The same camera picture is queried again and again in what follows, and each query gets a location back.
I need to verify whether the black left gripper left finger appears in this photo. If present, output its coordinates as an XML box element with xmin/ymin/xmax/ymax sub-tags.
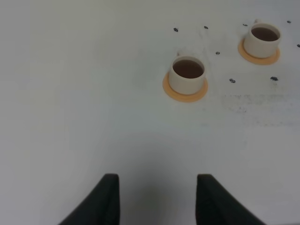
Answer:
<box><xmin>61</xmin><ymin>174</ymin><xmax>120</xmax><ymax>225</ymax></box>

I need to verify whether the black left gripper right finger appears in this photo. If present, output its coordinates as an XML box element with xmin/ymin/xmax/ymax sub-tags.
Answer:
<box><xmin>195</xmin><ymin>174</ymin><xmax>264</xmax><ymax>225</ymax></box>

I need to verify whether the orange coaster left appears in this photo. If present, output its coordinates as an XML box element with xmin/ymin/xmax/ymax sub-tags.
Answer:
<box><xmin>163</xmin><ymin>72</ymin><xmax>209</xmax><ymax>103</ymax></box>

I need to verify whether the orange coaster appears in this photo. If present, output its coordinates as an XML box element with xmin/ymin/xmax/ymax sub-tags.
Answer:
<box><xmin>163</xmin><ymin>72</ymin><xmax>209</xmax><ymax>103</ymax></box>
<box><xmin>238</xmin><ymin>39</ymin><xmax>280</xmax><ymax>65</ymax></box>

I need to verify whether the white teacup left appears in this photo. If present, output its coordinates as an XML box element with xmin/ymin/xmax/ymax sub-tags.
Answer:
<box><xmin>168</xmin><ymin>55</ymin><xmax>206</xmax><ymax>95</ymax></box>

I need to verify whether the white teacup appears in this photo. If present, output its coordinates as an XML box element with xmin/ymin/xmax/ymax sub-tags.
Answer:
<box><xmin>243</xmin><ymin>19</ymin><xmax>282</xmax><ymax>59</ymax></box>
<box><xmin>168</xmin><ymin>55</ymin><xmax>206</xmax><ymax>95</ymax></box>

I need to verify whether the orange coaster centre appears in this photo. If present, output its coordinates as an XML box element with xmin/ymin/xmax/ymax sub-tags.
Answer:
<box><xmin>238</xmin><ymin>39</ymin><xmax>280</xmax><ymax>65</ymax></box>

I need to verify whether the white teacup centre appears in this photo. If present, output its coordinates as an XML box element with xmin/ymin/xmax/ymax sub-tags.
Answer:
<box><xmin>243</xmin><ymin>19</ymin><xmax>282</xmax><ymax>59</ymax></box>

